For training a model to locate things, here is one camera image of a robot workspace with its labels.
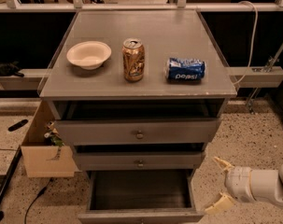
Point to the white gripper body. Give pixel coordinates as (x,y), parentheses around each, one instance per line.
(238,181)

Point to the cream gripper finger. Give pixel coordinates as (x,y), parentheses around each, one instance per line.
(223,203)
(223,164)

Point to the grey bottom drawer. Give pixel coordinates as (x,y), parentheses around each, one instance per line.
(141,197)

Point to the grey drawer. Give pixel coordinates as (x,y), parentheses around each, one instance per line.
(127,122)
(141,197)
(138,156)

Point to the grey middle drawer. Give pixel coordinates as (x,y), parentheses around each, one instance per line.
(138,156)

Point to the grey top drawer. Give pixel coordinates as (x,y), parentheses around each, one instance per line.
(127,122)

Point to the grey drawer cabinet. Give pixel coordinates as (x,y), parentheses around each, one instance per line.
(137,90)

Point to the crushed blue pepsi can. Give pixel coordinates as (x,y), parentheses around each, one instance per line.
(184,69)

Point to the gold soda can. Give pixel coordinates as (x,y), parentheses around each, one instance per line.
(133,54)

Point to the white paper bowl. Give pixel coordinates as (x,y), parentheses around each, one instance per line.
(89,55)

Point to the items in cardboard box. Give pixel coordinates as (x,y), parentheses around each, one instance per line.
(52,135)

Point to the cardboard box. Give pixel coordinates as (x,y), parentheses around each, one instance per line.
(41,157)

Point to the black remote on floor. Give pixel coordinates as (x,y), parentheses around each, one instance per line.
(17,125)

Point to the metal frame rail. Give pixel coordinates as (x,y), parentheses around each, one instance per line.
(201,7)

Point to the black object on rail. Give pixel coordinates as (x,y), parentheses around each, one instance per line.
(10,69)

